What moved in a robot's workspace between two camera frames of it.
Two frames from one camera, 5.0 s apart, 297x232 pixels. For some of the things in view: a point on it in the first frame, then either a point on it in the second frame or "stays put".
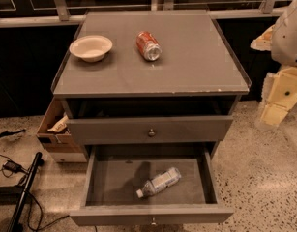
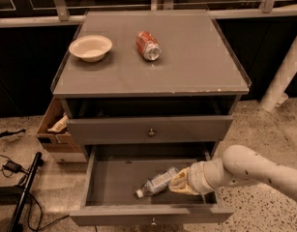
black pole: (14, 222) stays put
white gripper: (288, 38) -> (195, 177)
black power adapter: (13, 166) stays put
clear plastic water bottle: (160, 183) stays put
